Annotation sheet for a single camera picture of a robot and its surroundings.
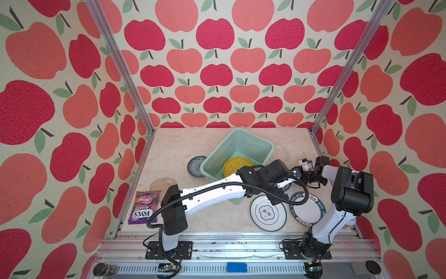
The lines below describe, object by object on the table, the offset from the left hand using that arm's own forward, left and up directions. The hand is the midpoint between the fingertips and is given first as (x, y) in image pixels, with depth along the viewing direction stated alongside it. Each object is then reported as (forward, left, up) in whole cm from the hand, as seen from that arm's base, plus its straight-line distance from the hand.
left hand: (283, 187), depth 70 cm
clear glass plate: (+35, -13, -22) cm, 43 cm away
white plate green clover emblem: (-4, +4, -22) cm, 23 cm away
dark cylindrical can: (-26, +69, -12) cm, 75 cm away
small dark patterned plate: (+25, +42, -21) cm, 53 cm away
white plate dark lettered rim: (+10, -10, -20) cm, 25 cm away
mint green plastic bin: (+35, +15, -12) cm, 40 cm away
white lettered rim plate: (-2, -20, -25) cm, 32 cm away
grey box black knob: (-26, -28, -12) cm, 40 cm away
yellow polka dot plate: (+25, +19, -20) cm, 38 cm away
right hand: (+17, -14, -20) cm, 30 cm away
